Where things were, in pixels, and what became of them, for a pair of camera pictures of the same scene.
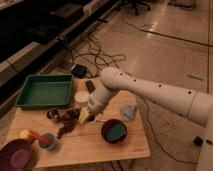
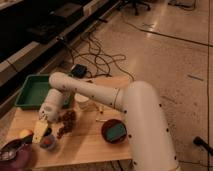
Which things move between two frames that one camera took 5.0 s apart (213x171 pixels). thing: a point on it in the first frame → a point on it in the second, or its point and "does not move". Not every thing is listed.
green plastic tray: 44,91 does not move
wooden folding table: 57,136 does not move
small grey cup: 47,141 does not move
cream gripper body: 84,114 → 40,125
